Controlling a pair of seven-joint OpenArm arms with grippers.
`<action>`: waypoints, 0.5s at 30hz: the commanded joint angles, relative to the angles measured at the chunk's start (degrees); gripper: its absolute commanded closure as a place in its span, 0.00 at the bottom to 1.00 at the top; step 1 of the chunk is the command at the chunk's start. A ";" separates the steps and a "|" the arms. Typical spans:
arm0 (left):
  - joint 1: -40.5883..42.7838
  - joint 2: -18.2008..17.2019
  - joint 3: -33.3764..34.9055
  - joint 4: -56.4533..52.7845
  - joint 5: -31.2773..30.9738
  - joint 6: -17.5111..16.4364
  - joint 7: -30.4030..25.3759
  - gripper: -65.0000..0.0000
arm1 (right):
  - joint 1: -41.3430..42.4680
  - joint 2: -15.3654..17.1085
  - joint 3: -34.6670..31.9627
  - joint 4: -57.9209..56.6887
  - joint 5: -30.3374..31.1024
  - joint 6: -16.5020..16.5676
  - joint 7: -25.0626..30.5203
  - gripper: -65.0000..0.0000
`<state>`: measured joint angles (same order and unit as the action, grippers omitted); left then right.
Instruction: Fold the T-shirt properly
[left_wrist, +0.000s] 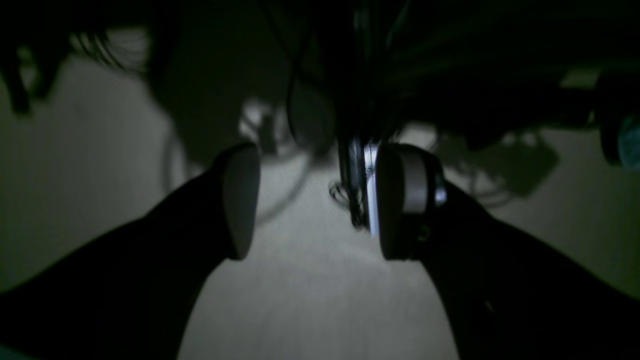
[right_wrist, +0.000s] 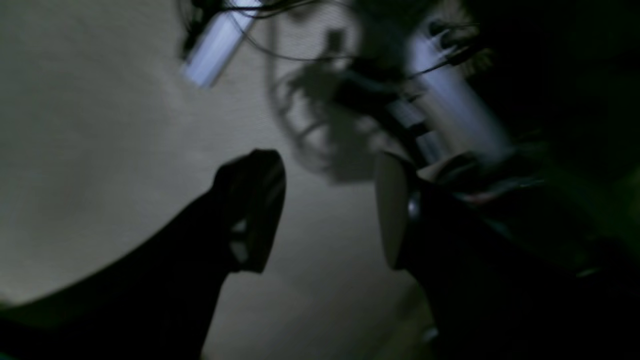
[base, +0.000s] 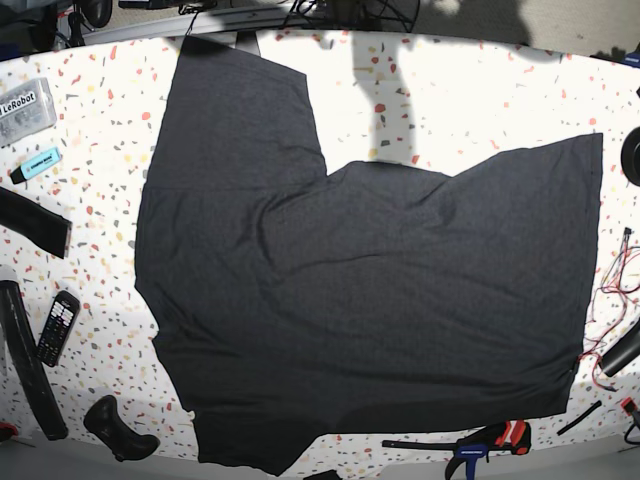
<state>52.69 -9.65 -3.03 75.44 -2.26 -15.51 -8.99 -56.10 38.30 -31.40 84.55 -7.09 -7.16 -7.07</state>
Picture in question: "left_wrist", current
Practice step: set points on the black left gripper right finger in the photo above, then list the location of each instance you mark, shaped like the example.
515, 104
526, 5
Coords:
507, 295

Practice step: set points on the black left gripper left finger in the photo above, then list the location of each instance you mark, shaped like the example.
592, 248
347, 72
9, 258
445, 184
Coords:
129, 294

